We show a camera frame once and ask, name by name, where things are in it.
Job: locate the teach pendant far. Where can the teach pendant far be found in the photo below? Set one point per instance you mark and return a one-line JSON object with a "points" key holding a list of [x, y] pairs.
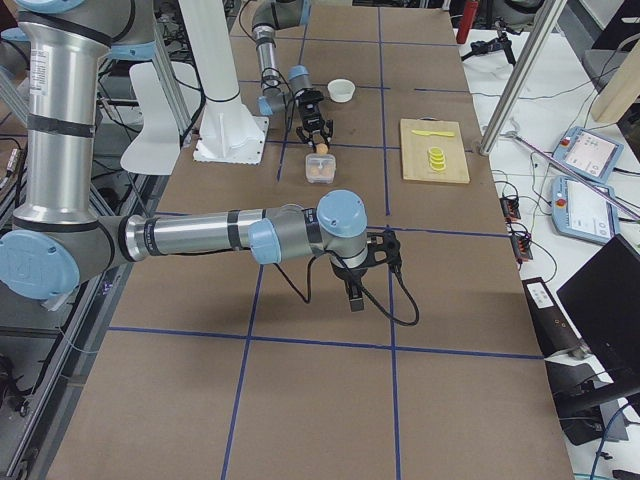
{"points": [[589, 154]]}

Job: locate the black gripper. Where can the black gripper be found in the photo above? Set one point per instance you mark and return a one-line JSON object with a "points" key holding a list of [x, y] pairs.
{"points": [[313, 121]]}

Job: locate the yellow plastic knife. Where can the yellow plastic knife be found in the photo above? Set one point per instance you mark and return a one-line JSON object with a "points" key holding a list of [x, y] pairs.
{"points": [[446, 134]]}

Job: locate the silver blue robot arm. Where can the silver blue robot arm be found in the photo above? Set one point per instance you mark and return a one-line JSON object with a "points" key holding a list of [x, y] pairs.
{"points": [[294, 91], [57, 242]]}

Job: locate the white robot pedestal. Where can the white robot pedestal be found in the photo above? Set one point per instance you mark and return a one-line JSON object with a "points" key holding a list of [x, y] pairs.
{"points": [[228, 132]]}

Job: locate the teach pendant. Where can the teach pendant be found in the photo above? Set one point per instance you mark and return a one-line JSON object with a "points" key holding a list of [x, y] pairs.
{"points": [[579, 213], [589, 154]]}

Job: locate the bamboo cutting board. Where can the bamboo cutting board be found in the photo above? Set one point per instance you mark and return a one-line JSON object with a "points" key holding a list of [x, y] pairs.
{"points": [[415, 156]]}

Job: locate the clear plastic egg box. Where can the clear plastic egg box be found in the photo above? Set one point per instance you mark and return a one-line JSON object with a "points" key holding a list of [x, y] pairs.
{"points": [[320, 161]]}

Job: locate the black laptop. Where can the black laptop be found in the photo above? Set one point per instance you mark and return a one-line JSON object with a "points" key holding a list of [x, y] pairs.
{"points": [[602, 301]]}

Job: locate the teach pendant near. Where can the teach pendant near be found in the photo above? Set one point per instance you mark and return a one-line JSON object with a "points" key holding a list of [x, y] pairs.
{"points": [[579, 213]]}

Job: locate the black box with label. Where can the black box with label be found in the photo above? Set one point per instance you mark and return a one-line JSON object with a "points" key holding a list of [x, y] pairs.
{"points": [[554, 333]]}

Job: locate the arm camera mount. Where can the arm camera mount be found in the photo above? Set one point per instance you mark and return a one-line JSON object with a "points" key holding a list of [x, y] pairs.
{"points": [[384, 248]]}

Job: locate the orange black terminal strip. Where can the orange black terminal strip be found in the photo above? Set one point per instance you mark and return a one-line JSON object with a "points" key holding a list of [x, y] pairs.
{"points": [[519, 235]]}

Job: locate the black tripod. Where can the black tripod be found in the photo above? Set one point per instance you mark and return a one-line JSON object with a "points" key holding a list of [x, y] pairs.
{"points": [[500, 43]]}

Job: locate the aluminium frame post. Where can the aluminium frame post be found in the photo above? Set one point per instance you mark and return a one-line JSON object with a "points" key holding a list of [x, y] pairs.
{"points": [[543, 26]]}

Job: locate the white curved chair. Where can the white curved chair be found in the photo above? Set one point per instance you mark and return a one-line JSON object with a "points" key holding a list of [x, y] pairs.
{"points": [[156, 148]]}

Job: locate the white bowl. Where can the white bowl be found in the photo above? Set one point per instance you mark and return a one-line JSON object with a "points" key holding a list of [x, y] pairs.
{"points": [[341, 90]]}

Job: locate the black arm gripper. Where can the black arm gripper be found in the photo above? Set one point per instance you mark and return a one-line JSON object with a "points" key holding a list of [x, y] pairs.
{"points": [[346, 274]]}

